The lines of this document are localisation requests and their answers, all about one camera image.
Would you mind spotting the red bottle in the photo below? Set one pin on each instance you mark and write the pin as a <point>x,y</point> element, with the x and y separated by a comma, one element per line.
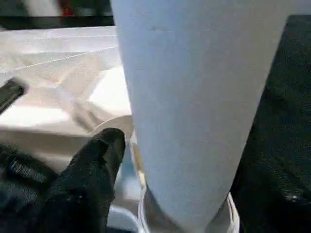
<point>66,7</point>

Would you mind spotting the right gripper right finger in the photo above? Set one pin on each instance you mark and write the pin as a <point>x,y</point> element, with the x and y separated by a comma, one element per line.
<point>267,213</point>

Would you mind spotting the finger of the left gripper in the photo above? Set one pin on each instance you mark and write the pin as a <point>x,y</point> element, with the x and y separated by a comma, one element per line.
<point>12,94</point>
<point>24,170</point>

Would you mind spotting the white plastic table top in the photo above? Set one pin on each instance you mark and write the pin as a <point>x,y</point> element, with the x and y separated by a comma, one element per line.
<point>60,60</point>

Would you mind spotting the white plastic table leg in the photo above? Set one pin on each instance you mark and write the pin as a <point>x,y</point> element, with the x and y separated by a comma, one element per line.
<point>194,97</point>

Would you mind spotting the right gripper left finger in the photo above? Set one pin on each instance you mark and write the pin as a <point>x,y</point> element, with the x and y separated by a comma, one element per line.
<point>85,189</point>

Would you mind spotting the black mat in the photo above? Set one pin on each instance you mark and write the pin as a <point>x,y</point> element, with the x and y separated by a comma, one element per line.
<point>286,121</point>

